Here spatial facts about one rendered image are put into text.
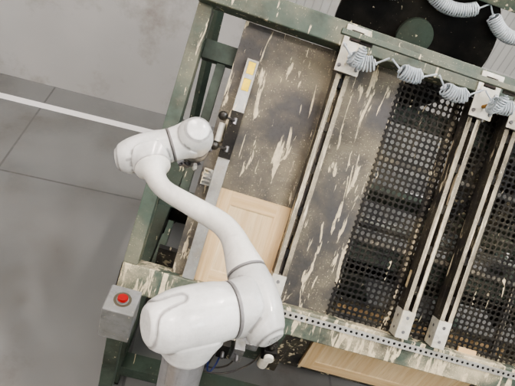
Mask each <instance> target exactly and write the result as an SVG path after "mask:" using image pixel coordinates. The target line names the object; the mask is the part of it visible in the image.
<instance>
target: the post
mask: <svg viewBox="0 0 515 386"><path fill-rule="evenodd" d="M122 344H123V342H121V341H118V340H115V339H110V338H107V340H106V344H105V349H104V353H103V362H102V367H101V371H100V380H99V384H98V386H113V385H114V381H115V377H116V370H117V366H118V363H119V359H120V352H121V348H122Z"/></svg>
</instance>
